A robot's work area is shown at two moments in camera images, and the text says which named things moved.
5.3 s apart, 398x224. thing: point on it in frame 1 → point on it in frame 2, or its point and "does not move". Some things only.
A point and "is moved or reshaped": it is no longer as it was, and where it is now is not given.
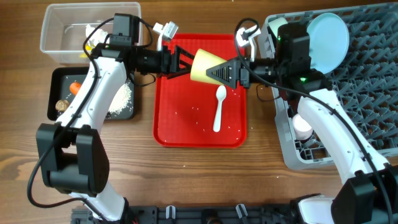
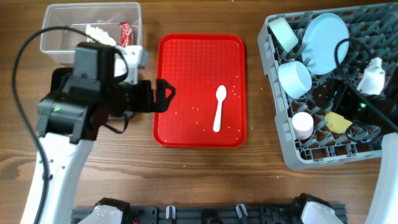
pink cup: [301, 130] does not move
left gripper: [169, 61] → [143, 102]
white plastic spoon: [221, 94] does not move
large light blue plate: [329, 42] does not move
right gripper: [235, 74] → [346, 92]
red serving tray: [184, 110] does not move
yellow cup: [202, 61] is moved or reshaped
